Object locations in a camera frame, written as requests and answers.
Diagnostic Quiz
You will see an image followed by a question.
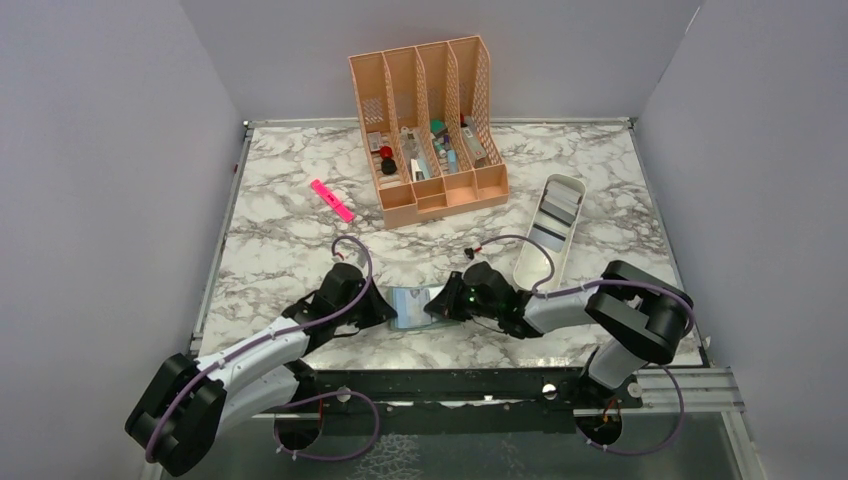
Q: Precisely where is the green eraser block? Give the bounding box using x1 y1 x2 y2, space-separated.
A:
430 119 448 138

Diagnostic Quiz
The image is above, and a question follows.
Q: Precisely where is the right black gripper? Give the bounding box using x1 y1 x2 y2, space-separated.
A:
424 270 501 321

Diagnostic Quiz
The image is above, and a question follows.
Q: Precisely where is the black metal base rail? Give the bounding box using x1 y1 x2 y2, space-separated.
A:
251 351 644 439

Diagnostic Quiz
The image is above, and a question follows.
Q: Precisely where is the white oblong plastic tray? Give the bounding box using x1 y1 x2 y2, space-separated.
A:
513 174 587 291

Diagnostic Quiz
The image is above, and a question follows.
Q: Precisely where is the pink highlighter marker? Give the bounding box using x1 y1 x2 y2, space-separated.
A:
310 179 355 223

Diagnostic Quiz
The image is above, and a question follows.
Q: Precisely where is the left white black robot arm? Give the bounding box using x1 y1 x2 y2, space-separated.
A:
124 263 397 476

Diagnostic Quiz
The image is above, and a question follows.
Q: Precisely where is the black round stamp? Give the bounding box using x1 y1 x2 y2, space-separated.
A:
380 157 398 176

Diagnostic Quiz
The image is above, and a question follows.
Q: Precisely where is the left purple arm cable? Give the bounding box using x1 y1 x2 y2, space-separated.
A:
144 235 374 465

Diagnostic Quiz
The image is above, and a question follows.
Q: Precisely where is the green card holder wallet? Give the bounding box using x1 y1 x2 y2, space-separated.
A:
387 285 457 332

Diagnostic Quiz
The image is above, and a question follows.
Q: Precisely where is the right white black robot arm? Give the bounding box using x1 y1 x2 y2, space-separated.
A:
424 260 695 407

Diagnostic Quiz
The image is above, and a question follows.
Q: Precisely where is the orange plastic desk organizer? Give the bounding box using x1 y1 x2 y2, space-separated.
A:
348 35 510 229

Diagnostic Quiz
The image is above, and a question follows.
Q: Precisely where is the grey red stapler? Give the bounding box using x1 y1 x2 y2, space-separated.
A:
460 114 488 168

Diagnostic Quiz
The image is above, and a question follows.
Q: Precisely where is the silver credit card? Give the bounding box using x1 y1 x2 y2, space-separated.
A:
392 287 440 326

